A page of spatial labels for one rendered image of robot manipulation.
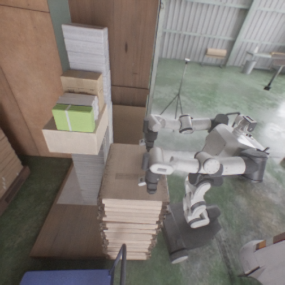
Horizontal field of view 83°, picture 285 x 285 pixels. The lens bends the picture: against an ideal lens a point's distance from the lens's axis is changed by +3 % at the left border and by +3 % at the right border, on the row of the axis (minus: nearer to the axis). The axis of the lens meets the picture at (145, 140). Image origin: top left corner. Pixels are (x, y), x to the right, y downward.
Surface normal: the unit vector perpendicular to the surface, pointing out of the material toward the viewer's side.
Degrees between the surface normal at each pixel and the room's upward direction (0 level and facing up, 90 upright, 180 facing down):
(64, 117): 90
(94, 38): 90
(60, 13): 90
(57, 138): 89
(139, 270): 0
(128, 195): 0
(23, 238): 0
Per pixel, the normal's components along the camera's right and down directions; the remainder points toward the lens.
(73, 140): 0.00, 0.62
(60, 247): 0.11, -0.77
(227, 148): -0.57, 0.14
